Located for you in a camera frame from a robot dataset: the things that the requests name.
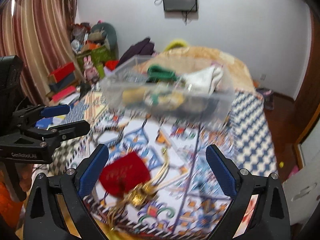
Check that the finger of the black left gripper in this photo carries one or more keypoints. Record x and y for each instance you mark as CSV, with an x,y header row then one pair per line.
x,y
33,138
31,115

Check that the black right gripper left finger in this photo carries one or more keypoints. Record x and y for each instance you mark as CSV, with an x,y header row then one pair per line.
x,y
43,217

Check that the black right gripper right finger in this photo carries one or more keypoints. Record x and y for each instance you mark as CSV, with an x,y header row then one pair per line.
x,y
270,218

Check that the red velvet drawstring pouch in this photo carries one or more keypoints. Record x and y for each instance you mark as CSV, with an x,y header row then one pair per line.
x,y
124,174

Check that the green knitted glove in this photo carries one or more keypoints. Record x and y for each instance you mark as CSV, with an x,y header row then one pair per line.
x,y
156,73

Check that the white drawstring pouch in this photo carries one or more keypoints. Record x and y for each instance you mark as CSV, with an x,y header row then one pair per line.
x,y
203,81

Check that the yellow soft item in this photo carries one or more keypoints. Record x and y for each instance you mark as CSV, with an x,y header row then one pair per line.
x,y
131,96

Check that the orange sleeve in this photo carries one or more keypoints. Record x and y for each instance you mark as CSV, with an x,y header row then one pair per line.
x,y
10,210

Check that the red gift box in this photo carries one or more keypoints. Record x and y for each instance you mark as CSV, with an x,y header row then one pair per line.
x,y
61,72

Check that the pink bunny plush toy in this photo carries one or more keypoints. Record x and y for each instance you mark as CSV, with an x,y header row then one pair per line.
x,y
90,72

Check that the patterned colourful tablecloth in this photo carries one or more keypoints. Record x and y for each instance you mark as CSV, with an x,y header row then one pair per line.
x,y
189,201

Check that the striped pink curtain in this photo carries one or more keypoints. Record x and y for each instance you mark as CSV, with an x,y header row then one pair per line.
x,y
37,31

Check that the grey green plush toy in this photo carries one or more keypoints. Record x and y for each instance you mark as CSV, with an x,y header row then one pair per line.
x,y
105,33

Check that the floral fabric scrunchie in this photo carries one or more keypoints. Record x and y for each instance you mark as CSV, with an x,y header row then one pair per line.
x,y
163,98

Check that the dark purple garment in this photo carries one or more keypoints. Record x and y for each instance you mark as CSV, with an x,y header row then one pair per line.
x,y
144,48

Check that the clear plastic storage bin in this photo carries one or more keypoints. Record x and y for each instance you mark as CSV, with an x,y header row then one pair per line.
x,y
178,88

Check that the peach fleece blanket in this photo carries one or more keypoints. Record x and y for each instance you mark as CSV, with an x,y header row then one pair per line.
x,y
191,59

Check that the yellow hat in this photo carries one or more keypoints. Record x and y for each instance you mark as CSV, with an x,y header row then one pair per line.
x,y
176,43

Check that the brown wooden door frame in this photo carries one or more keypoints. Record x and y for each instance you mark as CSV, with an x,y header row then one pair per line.
x,y
306,112

